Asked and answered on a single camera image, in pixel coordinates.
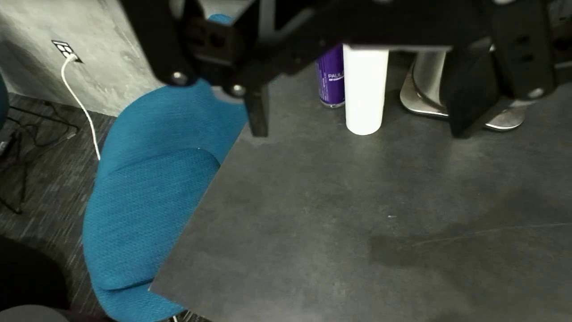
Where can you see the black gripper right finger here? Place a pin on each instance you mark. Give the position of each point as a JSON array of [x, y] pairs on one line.
[[507, 64]]

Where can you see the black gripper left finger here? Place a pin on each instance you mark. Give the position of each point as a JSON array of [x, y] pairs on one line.
[[209, 41]]

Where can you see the stainless steel electric kettle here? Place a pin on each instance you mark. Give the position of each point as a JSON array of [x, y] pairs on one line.
[[427, 89]]

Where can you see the blue fabric chair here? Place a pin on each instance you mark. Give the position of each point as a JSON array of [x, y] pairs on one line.
[[150, 196]]

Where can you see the white paper towel roll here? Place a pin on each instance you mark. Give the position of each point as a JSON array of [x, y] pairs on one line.
[[366, 89]]

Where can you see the concrete wall power socket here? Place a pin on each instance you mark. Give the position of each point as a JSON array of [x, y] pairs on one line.
[[66, 50]]

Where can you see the purple spray bottle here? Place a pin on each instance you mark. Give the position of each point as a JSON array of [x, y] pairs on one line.
[[332, 77]]

